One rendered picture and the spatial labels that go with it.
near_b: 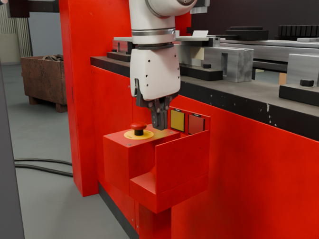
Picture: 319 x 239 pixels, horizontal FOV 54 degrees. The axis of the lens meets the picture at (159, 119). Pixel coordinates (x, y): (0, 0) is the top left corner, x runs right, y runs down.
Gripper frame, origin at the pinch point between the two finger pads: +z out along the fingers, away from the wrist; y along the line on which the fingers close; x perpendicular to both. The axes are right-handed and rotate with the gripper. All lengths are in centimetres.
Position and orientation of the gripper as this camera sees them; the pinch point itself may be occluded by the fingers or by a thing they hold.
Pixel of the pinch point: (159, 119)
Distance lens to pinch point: 66.6
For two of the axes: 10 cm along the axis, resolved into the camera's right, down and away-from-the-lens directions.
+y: -7.5, 2.6, -6.1
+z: 0.6, 9.4, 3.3
